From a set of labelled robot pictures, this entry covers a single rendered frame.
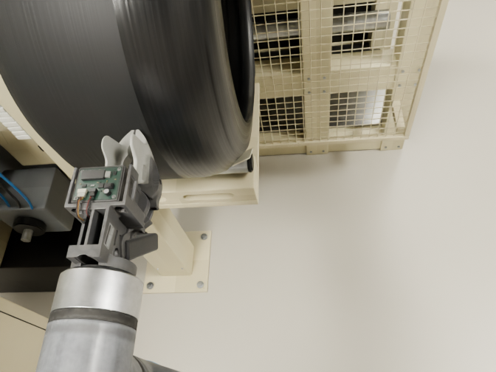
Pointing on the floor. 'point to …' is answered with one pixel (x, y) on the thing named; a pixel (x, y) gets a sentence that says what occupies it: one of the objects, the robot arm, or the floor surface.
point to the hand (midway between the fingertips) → (136, 141)
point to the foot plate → (201, 264)
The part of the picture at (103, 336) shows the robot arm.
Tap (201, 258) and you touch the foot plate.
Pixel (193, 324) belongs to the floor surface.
